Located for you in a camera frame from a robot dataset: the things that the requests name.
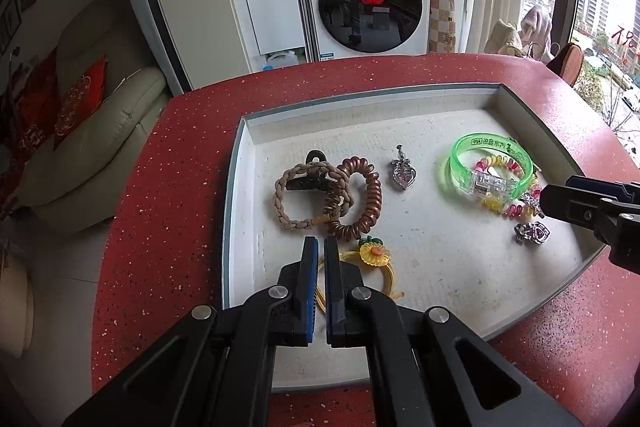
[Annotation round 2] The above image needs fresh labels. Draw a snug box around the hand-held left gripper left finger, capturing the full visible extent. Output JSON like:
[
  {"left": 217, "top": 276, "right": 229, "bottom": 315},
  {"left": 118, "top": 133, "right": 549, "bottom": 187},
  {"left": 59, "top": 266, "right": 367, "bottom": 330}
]
[{"left": 62, "top": 237, "right": 319, "bottom": 427}]

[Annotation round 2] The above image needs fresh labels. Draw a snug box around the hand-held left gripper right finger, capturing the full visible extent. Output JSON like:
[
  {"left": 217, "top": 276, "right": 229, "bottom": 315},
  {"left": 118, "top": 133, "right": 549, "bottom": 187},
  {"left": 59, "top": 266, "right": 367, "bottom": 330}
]
[{"left": 324, "top": 236, "right": 581, "bottom": 427}]

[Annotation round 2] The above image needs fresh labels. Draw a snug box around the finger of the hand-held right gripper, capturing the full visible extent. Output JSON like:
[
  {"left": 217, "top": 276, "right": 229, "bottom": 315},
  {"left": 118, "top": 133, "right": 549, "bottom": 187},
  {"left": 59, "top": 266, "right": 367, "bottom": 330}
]
[
  {"left": 565, "top": 175, "right": 640, "bottom": 202},
  {"left": 540, "top": 183, "right": 640, "bottom": 278}
]

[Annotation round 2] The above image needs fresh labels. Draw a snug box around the silver rhinestone hair clip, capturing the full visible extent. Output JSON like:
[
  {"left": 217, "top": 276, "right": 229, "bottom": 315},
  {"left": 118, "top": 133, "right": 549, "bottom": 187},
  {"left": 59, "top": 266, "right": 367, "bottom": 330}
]
[{"left": 520, "top": 187, "right": 547, "bottom": 220}]

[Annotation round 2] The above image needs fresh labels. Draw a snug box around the silver chunky brooch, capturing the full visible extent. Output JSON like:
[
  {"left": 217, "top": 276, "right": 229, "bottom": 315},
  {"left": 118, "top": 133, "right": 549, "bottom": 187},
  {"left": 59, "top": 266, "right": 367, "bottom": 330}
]
[{"left": 514, "top": 220, "right": 551, "bottom": 246}]

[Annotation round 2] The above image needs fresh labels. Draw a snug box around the yellow cord flower hair tie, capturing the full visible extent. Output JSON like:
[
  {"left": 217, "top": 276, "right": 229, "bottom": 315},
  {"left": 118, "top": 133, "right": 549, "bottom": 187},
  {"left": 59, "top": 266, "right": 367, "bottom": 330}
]
[{"left": 316, "top": 235, "right": 405, "bottom": 313}]

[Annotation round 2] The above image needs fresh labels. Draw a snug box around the beige braided hair tie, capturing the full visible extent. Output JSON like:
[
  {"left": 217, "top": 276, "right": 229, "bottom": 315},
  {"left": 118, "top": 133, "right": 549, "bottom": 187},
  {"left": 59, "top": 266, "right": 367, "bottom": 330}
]
[{"left": 273, "top": 161, "right": 353, "bottom": 234}]

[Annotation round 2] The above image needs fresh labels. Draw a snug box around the brown spiral hair tie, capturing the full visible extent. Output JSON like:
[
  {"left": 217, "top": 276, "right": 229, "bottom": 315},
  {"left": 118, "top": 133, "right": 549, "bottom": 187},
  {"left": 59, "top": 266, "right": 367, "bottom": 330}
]
[{"left": 322, "top": 155, "right": 383, "bottom": 240}]

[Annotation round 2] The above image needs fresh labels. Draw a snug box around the grey shallow tray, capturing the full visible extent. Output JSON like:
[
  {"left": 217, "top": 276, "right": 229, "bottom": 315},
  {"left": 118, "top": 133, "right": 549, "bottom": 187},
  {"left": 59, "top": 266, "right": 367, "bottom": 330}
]
[{"left": 221, "top": 83, "right": 608, "bottom": 394}]

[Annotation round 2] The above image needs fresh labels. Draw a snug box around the green translucent bangle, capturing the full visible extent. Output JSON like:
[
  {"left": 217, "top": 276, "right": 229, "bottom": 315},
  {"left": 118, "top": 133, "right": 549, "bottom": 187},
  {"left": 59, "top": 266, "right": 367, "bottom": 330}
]
[{"left": 448, "top": 133, "right": 535, "bottom": 200}]

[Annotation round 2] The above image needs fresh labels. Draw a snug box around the silver heart pendant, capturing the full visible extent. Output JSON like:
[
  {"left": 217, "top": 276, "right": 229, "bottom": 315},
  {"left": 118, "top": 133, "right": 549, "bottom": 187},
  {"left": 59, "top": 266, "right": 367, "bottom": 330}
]
[{"left": 390, "top": 146, "right": 417, "bottom": 191}]

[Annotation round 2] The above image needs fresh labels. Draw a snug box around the black hair claw clip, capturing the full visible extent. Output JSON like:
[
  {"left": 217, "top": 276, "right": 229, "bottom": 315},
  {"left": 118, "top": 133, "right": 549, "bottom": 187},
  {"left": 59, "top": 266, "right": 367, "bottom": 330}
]
[{"left": 286, "top": 149, "right": 337, "bottom": 195}]

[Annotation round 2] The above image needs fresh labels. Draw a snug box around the brown round-back chair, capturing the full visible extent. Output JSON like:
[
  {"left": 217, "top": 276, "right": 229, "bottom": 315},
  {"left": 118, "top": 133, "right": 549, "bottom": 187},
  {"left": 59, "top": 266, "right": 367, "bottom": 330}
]
[{"left": 546, "top": 42, "right": 586, "bottom": 88}]

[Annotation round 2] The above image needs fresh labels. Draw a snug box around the red window decal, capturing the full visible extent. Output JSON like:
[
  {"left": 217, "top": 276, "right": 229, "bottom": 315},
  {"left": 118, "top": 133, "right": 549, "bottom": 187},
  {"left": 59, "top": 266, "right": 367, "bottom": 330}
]
[{"left": 612, "top": 24, "right": 640, "bottom": 60}]

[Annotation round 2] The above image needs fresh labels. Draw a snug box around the white draped towel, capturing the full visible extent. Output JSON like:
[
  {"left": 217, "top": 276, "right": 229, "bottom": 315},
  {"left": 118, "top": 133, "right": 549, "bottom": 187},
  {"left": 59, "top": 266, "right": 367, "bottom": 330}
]
[{"left": 520, "top": 4, "right": 553, "bottom": 58}]

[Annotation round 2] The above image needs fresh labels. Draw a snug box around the beige cushion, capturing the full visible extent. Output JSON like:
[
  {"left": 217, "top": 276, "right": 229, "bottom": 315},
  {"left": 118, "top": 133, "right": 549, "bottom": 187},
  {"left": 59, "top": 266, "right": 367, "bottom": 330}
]
[{"left": 487, "top": 19, "right": 526, "bottom": 55}]

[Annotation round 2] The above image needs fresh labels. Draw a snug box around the white plastic jug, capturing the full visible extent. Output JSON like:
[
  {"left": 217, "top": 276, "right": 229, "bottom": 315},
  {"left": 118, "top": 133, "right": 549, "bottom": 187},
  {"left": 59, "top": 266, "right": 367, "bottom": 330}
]
[{"left": 257, "top": 49, "right": 301, "bottom": 72}]

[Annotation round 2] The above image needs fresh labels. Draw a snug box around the cream leather sofa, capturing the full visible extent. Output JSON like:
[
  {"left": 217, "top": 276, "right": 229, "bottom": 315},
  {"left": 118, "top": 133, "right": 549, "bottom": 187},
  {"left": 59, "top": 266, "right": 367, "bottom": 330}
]
[{"left": 17, "top": 0, "right": 168, "bottom": 223}]

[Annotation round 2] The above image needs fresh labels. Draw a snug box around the red embroidered cushion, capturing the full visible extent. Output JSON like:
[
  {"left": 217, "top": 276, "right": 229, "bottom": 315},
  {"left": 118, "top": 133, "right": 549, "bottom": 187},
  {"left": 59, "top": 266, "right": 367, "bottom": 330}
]
[{"left": 54, "top": 56, "right": 110, "bottom": 148}]

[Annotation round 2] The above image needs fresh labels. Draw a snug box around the red blanket pile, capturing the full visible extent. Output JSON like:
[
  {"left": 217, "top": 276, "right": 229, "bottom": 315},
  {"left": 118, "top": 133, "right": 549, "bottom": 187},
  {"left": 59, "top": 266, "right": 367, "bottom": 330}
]
[{"left": 0, "top": 52, "right": 58, "bottom": 208}]

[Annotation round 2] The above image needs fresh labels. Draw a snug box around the yellow pink spiral hair tie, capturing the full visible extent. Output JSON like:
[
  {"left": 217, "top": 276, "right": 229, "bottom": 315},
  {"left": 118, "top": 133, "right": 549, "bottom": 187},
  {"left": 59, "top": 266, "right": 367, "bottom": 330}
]
[{"left": 470, "top": 154, "right": 543, "bottom": 219}]

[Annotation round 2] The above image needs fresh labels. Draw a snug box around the large wall picture frame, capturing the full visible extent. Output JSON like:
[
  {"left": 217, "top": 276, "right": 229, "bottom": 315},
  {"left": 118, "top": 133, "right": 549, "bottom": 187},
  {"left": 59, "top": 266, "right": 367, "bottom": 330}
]
[{"left": 0, "top": 0, "right": 21, "bottom": 55}]

